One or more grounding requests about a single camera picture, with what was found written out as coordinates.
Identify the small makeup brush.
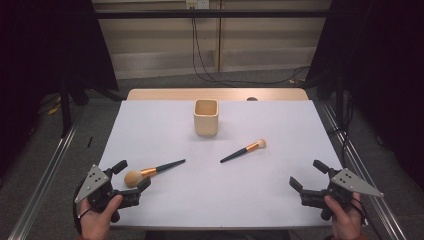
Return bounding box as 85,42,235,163
219,138,267,164

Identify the person's left hand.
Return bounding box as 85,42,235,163
78,194,124,240

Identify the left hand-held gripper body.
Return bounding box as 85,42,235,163
74,164,141,224

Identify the black metal stand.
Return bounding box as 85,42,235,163
59,78,74,138

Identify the wooden table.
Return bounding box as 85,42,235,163
126,87,310,102

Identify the metal floor rail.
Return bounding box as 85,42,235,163
320,101,408,240
7,105,88,240

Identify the person's right hand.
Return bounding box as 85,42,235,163
323,192,364,240

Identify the white wall outlet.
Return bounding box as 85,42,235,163
185,0,210,10

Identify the black horizontal bar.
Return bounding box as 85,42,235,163
94,9,334,20

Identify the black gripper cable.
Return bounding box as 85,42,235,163
72,185,93,235
349,194,368,228

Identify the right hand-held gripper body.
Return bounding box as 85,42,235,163
299,168,385,221

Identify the black floor cable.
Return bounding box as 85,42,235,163
194,18,301,84
191,9,311,86

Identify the beige square cup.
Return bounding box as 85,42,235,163
193,99,220,137

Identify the black curtain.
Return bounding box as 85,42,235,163
0,0,120,178
304,0,424,193

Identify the large makeup brush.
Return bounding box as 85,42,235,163
123,158,187,188

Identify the black cable beside rail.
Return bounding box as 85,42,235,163
328,96,354,168

